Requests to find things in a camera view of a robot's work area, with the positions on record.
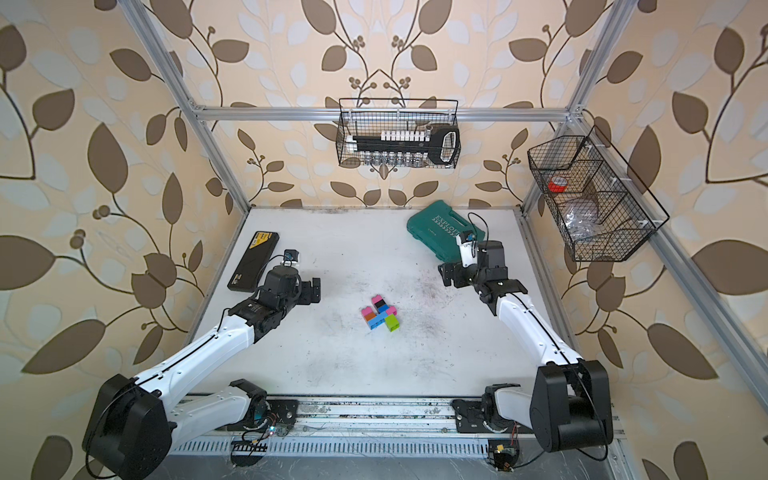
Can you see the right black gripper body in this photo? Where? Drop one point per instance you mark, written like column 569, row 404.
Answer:
column 468, row 276

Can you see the black wire basket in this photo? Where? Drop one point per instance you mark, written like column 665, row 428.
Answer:
column 372, row 115
column 629, row 213

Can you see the back black wire basket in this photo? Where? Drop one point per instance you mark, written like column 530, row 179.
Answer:
column 372, row 115

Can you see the black flat box yellow label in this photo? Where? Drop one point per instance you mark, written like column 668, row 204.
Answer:
column 252, row 264

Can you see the right circuit board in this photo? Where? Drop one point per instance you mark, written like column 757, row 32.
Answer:
column 502, row 455

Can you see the red tape roll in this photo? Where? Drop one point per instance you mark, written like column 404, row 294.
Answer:
column 557, row 184

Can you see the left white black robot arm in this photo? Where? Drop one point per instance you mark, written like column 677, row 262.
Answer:
column 136, row 421

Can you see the green lego brick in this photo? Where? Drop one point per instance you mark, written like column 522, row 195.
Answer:
column 392, row 323

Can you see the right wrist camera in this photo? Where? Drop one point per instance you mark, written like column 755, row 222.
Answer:
column 467, row 243

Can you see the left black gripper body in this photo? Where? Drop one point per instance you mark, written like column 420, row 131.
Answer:
column 289, row 302

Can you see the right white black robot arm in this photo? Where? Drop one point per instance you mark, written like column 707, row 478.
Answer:
column 569, row 407

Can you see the clear plastic bag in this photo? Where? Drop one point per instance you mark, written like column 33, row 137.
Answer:
column 581, row 217

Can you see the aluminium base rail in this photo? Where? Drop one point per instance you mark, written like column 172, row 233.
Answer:
column 347, row 416

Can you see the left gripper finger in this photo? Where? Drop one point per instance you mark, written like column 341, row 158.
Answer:
column 309, row 297
column 313, row 285

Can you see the black socket holder tool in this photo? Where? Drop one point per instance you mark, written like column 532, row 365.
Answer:
column 432, row 145

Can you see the green plastic tool case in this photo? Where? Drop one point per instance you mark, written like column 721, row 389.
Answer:
column 437, row 227

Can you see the light blue long lego brick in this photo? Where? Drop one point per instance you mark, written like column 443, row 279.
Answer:
column 375, row 322

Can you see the right black wire basket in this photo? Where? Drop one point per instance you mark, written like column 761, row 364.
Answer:
column 629, row 213

